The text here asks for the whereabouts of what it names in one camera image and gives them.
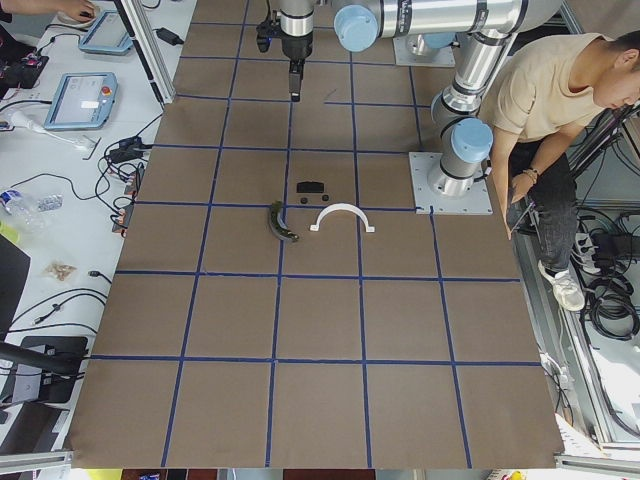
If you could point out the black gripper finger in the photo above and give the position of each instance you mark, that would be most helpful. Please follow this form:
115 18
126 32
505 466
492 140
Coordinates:
295 78

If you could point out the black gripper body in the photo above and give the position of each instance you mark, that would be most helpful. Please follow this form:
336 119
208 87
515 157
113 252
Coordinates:
294 48

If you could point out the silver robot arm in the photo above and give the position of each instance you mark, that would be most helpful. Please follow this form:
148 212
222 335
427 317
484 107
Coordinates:
429 43
488 29

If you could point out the black rectangular plastic block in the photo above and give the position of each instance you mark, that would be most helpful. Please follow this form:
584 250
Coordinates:
310 187

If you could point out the black power adapter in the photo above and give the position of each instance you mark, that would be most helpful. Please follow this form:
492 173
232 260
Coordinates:
169 36

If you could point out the dark green curved part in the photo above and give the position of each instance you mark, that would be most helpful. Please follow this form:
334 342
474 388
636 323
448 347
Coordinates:
278 226

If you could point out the black usb hub box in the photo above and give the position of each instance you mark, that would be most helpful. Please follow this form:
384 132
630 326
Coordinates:
128 149

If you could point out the far blue teach pendant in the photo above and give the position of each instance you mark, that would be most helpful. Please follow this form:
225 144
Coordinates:
107 35

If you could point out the blue teach pendant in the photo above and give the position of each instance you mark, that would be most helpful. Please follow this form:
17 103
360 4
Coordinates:
82 101
107 35

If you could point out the near blue teach pendant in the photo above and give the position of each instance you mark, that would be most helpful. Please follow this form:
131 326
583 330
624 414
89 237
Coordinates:
82 101

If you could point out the white plate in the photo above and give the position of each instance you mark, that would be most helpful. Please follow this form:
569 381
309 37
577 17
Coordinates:
84 19

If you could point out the person in beige shirt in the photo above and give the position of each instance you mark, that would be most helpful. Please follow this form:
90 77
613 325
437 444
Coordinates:
540 101

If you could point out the small bag of snacks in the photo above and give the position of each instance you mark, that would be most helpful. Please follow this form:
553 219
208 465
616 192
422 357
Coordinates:
59 271

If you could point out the clear plastic water bottle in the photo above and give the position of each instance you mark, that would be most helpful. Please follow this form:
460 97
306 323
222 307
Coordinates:
30 214

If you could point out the black laptop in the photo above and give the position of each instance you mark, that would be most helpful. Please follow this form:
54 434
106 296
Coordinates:
14 269

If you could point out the white shoe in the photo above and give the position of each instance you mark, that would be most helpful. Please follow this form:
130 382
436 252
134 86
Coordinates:
565 288

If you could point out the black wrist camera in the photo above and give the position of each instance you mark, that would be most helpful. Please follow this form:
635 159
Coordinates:
266 31

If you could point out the aluminium frame post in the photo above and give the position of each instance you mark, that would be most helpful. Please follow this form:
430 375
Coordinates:
144 42

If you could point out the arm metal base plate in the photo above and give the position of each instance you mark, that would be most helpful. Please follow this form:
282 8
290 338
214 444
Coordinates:
444 58
435 192

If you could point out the white semicircular bracket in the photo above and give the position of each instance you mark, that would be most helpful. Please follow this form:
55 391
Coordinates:
342 209

